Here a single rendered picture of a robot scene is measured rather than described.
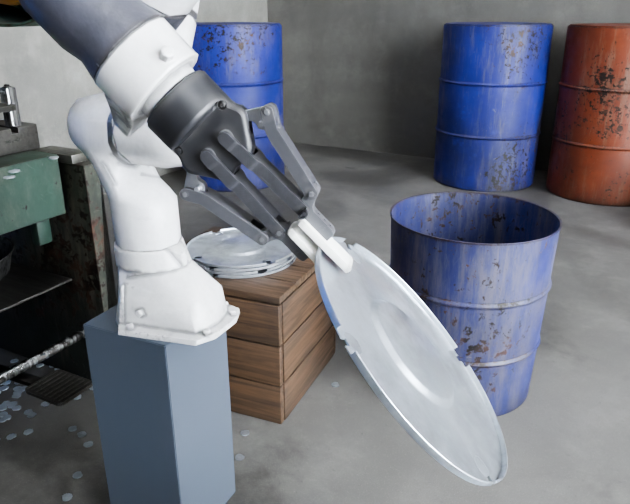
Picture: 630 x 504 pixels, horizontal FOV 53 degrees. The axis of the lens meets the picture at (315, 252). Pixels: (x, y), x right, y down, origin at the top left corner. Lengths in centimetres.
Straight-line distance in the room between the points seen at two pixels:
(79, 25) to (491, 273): 109
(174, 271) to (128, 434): 33
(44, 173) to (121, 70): 102
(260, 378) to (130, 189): 68
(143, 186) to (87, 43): 50
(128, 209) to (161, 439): 41
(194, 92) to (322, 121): 412
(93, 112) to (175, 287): 31
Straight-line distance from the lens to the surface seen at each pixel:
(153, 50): 59
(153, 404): 116
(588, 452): 166
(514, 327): 158
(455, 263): 146
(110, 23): 60
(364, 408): 168
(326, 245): 61
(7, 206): 154
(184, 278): 108
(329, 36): 461
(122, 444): 127
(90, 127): 107
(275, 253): 161
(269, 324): 148
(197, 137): 61
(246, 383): 160
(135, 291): 110
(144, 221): 106
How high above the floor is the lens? 97
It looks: 21 degrees down
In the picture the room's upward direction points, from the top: straight up
